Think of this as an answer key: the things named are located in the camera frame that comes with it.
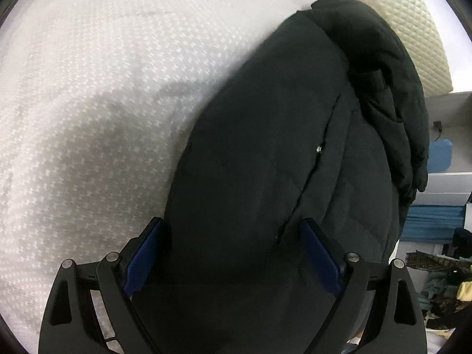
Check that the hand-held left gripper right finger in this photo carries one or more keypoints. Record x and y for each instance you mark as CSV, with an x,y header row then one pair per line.
x,y
319,258

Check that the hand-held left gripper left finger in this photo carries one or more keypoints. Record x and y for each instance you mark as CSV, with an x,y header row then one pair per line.
x,y
142,261

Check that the black puffer jacket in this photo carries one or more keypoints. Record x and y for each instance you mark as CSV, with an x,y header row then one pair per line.
x,y
276,155

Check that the dark hanging clothes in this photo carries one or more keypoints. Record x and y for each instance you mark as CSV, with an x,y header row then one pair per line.
x,y
442,284

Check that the blue curtain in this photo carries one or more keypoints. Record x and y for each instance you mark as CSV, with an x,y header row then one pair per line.
x,y
433,223

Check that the white wardrobe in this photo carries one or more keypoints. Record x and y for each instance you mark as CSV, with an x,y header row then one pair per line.
x,y
448,188

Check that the bed with grey sheet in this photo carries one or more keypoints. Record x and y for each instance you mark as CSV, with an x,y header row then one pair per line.
x,y
92,81

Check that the cream quilted headboard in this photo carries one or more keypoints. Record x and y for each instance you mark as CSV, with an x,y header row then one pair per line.
x,y
405,14

